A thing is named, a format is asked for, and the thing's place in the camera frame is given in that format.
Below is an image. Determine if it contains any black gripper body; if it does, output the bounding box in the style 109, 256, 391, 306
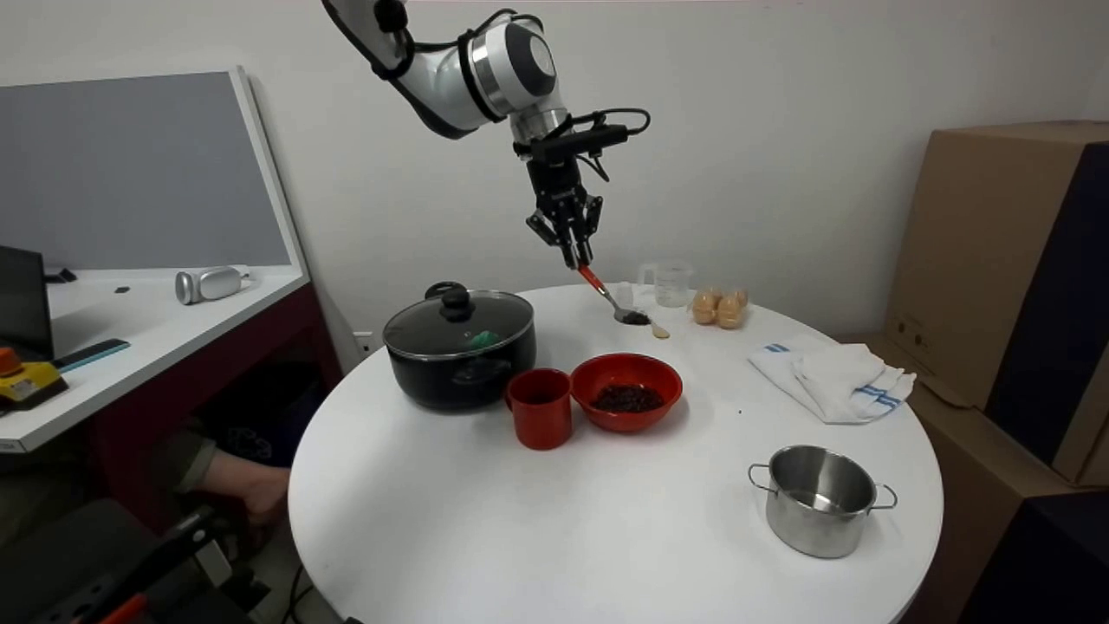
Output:
513, 106, 652, 245

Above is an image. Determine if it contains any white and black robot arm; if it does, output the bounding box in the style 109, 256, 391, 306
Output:
324, 0, 652, 269

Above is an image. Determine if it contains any red bowl with coffee beans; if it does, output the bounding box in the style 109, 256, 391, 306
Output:
572, 355, 682, 432

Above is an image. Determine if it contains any glass pot lid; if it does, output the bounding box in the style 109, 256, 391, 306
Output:
386, 281, 534, 360

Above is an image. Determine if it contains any beige egg pair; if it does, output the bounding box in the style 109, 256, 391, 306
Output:
689, 288, 754, 329

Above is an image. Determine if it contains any red mug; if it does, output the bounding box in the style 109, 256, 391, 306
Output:
505, 366, 572, 449

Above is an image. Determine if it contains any black cooking pot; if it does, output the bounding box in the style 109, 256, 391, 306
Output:
386, 329, 539, 412

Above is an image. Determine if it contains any white folded cloth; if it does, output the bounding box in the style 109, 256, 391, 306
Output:
748, 340, 915, 425

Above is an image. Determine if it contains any small steel pot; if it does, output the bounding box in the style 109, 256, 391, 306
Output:
745, 445, 899, 561

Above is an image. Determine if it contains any grey partition board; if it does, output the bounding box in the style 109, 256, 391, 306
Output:
0, 70, 305, 269

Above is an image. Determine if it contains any cardboard box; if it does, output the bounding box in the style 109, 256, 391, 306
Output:
884, 122, 1109, 486

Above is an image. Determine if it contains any white side desk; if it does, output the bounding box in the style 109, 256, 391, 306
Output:
0, 267, 310, 455

